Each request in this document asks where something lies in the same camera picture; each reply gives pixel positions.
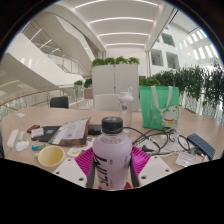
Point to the white cabinet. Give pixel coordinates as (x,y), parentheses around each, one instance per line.
(113,81)

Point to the brown box with printed paper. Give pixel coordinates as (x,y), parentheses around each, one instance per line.
(71,131)

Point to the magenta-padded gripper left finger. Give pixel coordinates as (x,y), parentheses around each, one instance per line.
(83,161)

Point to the pale yellow mug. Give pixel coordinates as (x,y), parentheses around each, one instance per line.
(51,156)

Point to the colourful sticker sheet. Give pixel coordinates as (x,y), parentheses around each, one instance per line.
(75,151)

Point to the clear shaker bottle white lid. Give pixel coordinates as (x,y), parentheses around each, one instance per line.
(126,110)

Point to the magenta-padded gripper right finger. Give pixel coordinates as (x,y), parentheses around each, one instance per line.
(141,160)

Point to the green plants atop cabinet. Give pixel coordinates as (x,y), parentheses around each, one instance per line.
(115,61)

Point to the black chair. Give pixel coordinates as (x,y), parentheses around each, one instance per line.
(59,102)

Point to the brown planter with green plants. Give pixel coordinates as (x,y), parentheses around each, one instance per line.
(87,90)

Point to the dark blue keyboard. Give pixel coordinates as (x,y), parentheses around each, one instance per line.
(201,145)

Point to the ceiling light strips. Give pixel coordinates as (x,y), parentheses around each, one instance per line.
(121,20)

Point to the small white green case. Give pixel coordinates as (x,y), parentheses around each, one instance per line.
(22,136)

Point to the white paper slip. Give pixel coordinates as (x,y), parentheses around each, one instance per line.
(20,115)

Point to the green tote bag cat print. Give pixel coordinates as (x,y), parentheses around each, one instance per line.
(151,110)

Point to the lilac drink bottle black cap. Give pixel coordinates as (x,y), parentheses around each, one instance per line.
(111,153)

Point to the teal marker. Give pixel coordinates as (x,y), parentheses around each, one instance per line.
(38,147)

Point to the black flat pad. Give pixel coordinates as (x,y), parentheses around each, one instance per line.
(51,131)

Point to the small white card box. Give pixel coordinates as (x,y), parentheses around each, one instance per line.
(37,132)

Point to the long green plant hedge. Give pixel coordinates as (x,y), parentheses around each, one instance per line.
(193,83)

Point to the black power brick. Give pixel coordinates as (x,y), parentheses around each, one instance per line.
(94,130)

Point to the white computer mouse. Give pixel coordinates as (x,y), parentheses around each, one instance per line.
(22,146)

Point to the white power strip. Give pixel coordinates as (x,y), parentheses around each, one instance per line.
(12,139)

